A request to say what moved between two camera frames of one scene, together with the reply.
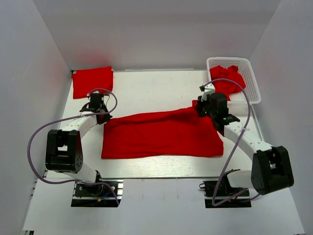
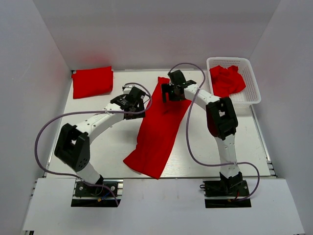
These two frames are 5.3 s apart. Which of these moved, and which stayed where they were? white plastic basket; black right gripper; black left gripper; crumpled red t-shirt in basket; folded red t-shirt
Moved: black right gripper; black left gripper
Stayed: white plastic basket; folded red t-shirt; crumpled red t-shirt in basket
